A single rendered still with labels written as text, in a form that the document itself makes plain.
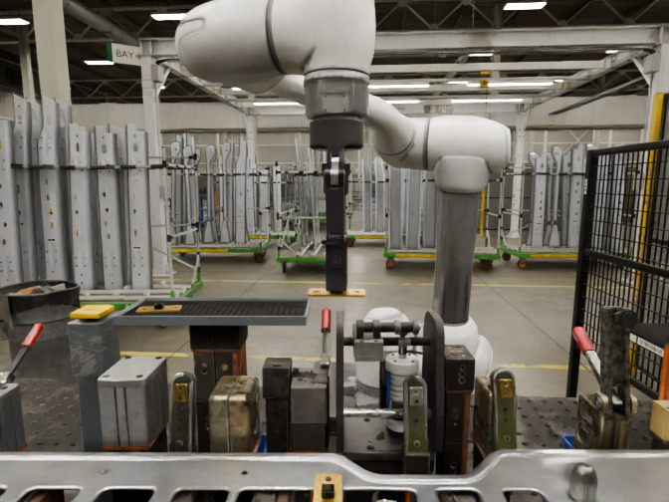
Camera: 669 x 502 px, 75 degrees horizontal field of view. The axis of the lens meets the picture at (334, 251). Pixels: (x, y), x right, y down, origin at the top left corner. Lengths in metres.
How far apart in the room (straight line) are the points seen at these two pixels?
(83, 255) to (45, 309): 1.90
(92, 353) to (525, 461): 0.81
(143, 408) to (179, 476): 0.13
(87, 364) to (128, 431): 0.25
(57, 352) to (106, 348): 2.54
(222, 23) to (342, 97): 0.19
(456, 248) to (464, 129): 0.30
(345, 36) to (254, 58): 0.13
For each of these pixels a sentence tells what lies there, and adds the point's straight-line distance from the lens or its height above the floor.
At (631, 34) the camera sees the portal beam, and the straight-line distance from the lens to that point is 7.65.
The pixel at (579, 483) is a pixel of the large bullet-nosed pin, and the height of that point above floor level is 1.03.
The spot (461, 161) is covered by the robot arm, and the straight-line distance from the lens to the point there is 1.08.
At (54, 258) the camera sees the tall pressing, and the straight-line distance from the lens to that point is 5.41.
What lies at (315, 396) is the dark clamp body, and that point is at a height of 1.06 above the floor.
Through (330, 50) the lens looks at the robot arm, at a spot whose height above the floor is 1.58.
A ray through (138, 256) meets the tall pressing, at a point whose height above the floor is 0.67.
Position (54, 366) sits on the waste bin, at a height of 0.20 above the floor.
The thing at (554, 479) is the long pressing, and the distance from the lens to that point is 0.76.
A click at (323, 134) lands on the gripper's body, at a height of 1.48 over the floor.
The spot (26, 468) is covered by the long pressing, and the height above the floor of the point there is 1.00.
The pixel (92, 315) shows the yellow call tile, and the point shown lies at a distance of 0.99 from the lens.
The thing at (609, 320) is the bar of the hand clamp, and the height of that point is 1.20.
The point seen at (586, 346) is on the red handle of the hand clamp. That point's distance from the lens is 0.92.
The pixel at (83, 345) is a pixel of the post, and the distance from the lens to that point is 1.02.
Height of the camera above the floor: 1.41
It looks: 9 degrees down
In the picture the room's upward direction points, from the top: straight up
